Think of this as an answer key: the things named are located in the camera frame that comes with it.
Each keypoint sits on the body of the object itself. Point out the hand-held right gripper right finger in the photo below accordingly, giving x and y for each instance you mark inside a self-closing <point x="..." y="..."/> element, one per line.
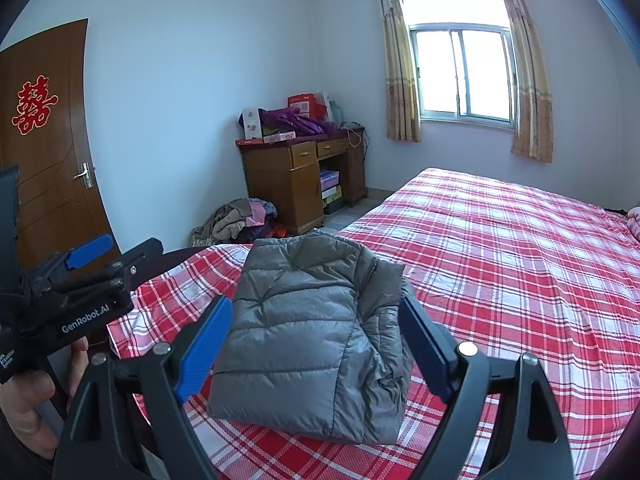
<point x="427" y="345"/>

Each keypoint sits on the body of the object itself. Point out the purple clothing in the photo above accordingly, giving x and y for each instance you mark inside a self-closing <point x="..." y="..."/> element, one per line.
<point x="300" y="122"/>

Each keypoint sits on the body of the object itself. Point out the red paper door decoration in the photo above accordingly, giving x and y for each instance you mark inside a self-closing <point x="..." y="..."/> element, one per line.
<point x="34" y="106"/>

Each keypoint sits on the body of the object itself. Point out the gray puffer jacket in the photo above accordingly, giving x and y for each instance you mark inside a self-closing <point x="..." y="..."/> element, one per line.
<point x="305" y="335"/>

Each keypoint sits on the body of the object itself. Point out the wooden desk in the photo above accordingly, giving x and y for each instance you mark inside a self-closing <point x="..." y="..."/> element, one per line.
<point x="285" y="185"/>

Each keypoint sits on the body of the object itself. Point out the bed with red plaid sheet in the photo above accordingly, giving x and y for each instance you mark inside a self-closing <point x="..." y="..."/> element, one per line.
<point x="500" y="270"/>

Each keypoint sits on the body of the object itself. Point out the yellow floral curtain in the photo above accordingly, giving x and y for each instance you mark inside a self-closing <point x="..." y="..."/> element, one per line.
<point x="397" y="70"/>
<point x="530" y="85"/>

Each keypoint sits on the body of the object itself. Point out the teal bottle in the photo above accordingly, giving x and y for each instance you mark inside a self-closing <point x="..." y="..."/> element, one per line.
<point x="336" y="112"/>

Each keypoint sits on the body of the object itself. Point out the pink flat box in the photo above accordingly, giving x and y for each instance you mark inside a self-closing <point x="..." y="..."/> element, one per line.
<point x="279" y="137"/>

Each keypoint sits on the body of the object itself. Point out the stack of boxes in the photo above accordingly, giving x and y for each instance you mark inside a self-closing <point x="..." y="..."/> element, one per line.
<point x="330" y="191"/>

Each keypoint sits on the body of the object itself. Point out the brown wooden door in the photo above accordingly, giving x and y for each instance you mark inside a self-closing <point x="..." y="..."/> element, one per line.
<point x="55" y="200"/>

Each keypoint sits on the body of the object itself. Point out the pink folded quilt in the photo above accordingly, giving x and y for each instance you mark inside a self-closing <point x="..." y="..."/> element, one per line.
<point x="635" y="222"/>

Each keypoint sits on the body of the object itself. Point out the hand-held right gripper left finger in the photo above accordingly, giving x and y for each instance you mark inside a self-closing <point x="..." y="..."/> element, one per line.
<point x="207" y="345"/>

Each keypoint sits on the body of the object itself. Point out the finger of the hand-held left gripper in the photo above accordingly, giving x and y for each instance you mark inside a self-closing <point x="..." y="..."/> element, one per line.
<point x="87" y="252"/>
<point x="137" y="260"/>

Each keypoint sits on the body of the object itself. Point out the sliding window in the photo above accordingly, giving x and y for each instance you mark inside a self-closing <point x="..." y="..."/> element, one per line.
<point x="460" y="75"/>

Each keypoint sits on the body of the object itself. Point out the red cardboard box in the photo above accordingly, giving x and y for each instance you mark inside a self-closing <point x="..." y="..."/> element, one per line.
<point x="307" y="105"/>

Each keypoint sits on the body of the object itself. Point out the person's left hand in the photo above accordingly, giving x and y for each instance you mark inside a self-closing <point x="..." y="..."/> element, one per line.
<point x="25" y="410"/>

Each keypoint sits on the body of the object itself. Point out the red flat box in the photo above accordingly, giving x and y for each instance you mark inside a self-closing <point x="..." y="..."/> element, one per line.
<point x="249" y="142"/>

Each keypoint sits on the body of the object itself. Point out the pile of clothes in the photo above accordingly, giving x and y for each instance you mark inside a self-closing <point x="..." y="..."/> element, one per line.
<point x="235" y="222"/>

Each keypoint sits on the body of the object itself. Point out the white printed box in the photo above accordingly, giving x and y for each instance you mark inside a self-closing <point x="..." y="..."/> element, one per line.
<point x="251" y="124"/>

